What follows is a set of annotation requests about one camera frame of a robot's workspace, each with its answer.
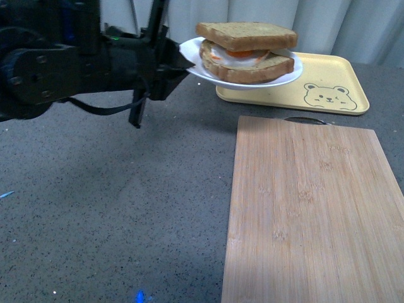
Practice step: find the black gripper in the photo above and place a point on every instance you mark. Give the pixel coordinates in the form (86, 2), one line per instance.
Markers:
(147, 62)

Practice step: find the white round plate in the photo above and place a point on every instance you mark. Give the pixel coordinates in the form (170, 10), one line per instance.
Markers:
(190, 50)

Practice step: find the bread slice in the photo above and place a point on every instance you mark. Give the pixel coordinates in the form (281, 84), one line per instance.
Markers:
(247, 36)
(257, 66)

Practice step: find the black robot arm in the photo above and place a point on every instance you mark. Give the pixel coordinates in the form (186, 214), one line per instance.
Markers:
(58, 51)

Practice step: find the fried egg toy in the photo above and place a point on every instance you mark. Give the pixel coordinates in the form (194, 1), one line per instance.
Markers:
(247, 58)

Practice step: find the yellow bear tray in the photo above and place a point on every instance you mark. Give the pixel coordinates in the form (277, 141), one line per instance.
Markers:
(327, 84)

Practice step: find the bamboo cutting board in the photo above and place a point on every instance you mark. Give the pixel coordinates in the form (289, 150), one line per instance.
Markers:
(316, 215)

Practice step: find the metal board handle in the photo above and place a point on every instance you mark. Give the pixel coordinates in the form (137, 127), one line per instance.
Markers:
(306, 120)

